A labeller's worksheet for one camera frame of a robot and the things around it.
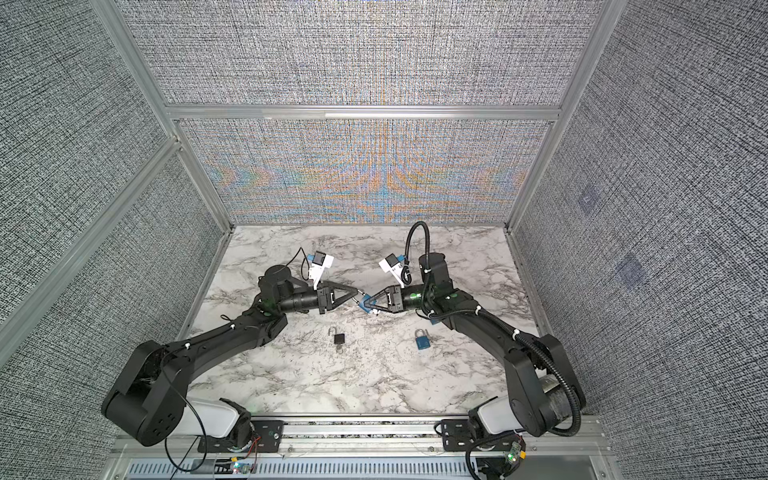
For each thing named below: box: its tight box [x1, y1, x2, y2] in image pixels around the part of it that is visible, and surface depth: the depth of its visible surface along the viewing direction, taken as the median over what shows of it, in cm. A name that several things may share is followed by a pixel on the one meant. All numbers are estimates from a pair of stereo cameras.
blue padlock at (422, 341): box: [415, 328, 431, 350], surface depth 90 cm
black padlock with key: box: [328, 326, 345, 354], surface depth 92 cm
